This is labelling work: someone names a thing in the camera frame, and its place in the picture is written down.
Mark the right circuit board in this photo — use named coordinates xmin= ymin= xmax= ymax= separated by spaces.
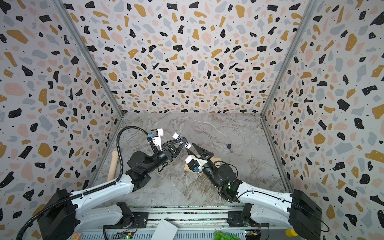
xmin=245 ymin=230 xmax=261 ymax=240

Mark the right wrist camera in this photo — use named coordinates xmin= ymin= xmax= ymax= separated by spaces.
xmin=185 ymin=155 xmax=208 ymax=173

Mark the wooden roller pin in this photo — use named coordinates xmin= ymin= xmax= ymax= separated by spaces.
xmin=107 ymin=149 xmax=119 ymax=181

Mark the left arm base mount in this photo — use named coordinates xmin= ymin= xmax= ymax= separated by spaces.
xmin=106 ymin=212 xmax=149 ymax=229

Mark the black corrugated cable conduit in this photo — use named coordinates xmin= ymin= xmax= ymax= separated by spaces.
xmin=15 ymin=125 xmax=149 ymax=240

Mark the right aluminium corner post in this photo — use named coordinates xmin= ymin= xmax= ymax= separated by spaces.
xmin=261 ymin=0 xmax=319 ymax=120

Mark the blue white glue stick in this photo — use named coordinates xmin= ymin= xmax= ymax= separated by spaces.
xmin=173 ymin=133 xmax=192 ymax=149

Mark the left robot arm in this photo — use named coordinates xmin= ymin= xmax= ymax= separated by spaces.
xmin=37 ymin=136 xmax=192 ymax=240

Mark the small circuit board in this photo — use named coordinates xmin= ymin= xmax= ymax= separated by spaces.
xmin=113 ymin=231 xmax=135 ymax=240

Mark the green plastic object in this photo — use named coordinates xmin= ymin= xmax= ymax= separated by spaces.
xmin=214 ymin=231 xmax=240 ymax=240

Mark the white paper sheet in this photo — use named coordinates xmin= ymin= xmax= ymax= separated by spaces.
xmin=151 ymin=219 xmax=179 ymax=240

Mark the yellow round object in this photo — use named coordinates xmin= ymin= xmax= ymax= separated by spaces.
xmin=285 ymin=229 xmax=298 ymax=238

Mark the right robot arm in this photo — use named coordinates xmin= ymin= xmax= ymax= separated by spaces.
xmin=188 ymin=144 xmax=323 ymax=240

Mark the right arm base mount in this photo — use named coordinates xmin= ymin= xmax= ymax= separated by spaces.
xmin=227 ymin=211 xmax=270 ymax=228

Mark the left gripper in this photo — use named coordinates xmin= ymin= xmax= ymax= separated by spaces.
xmin=144 ymin=138 xmax=185 ymax=176

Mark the aluminium corner post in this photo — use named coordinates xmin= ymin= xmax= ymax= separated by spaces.
xmin=51 ymin=1 xmax=124 ymax=118
xmin=261 ymin=0 xmax=319 ymax=120

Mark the left aluminium corner post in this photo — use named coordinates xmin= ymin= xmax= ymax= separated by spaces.
xmin=51 ymin=1 xmax=124 ymax=118

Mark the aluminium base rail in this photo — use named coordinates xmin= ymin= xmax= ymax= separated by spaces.
xmin=65 ymin=202 xmax=289 ymax=236

